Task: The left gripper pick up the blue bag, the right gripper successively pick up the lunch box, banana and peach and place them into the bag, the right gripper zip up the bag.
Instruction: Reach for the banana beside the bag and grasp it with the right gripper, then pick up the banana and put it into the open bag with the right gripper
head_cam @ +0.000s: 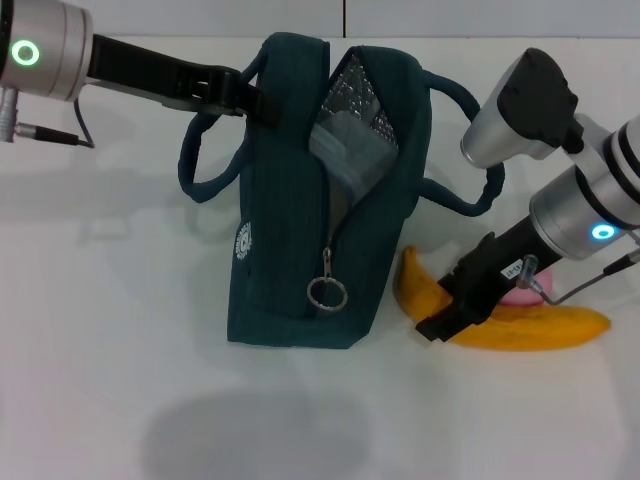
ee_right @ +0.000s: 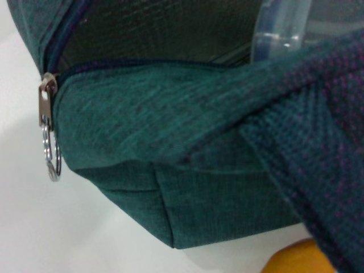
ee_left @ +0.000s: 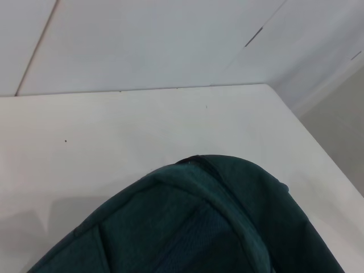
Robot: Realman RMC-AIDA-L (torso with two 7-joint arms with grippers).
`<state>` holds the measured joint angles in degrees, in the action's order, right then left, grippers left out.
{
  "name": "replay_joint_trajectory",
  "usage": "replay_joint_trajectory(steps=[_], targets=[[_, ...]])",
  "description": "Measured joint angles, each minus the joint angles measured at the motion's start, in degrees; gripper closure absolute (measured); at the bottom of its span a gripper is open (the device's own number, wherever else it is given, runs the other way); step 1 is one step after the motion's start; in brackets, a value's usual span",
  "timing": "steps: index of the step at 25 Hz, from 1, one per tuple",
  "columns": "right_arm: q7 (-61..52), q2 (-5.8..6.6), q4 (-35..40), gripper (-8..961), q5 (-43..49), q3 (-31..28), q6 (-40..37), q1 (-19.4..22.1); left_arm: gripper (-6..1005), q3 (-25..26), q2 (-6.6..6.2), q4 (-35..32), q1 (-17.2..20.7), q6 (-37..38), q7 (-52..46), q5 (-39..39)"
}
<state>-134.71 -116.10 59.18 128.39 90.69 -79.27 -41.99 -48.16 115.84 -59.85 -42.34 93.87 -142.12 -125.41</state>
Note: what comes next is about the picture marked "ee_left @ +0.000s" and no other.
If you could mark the dark teal insulated bag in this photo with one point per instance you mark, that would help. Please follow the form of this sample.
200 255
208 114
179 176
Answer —
199 227

